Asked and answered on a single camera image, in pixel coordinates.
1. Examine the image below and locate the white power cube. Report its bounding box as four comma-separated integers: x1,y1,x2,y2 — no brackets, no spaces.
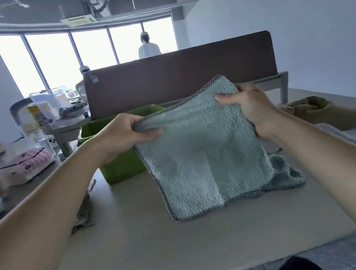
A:
46,133,61,149

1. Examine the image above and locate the yellow wipes canister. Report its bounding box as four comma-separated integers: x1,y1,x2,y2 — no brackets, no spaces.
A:
26,102,47,131

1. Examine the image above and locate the person's left forearm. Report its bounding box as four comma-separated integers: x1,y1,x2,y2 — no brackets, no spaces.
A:
0,139,127,270

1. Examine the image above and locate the grey office chair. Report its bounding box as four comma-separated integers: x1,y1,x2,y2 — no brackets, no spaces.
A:
8,97,37,127

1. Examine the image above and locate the person's right forearm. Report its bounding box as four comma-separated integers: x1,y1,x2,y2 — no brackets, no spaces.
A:
263,101,356,270

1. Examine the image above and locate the pink tissue pack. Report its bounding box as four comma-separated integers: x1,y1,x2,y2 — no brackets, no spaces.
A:
0,145,59,188

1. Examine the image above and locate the brown desk divider panel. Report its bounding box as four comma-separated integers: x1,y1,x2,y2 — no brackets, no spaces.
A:
80,29,281,121

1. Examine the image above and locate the person's left hand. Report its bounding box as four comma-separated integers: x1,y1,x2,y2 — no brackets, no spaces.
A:
87,106,168,167

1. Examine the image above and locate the grey desk riser shelf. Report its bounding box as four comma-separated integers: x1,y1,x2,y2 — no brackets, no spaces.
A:
39,71,297,160

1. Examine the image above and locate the person's right hand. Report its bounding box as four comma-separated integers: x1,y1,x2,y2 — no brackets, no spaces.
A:
213,76,288,148

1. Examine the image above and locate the green plastic storage box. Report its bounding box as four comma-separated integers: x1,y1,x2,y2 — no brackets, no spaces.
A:
73,102,177,190

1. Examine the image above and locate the ceiling air conditioner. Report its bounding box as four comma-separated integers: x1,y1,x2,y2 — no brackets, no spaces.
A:
60,13,98,29

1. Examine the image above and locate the large glass window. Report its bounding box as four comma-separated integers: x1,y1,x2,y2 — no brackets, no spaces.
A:
0,2,183,103

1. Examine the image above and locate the glass jar white lid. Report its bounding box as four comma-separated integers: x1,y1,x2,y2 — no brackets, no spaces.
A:
21,120,41,139

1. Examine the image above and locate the clear plastic organizer box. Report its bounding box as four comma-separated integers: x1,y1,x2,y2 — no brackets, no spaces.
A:
29,82,92,131

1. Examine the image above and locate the teal towel checkered trim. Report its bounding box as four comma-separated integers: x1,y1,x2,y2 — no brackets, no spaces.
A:
256,144,308,195
62,178,106,235
124,68,280,229

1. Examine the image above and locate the olive cloth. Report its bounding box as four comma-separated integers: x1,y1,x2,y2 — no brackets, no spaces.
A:
283,88,356,140

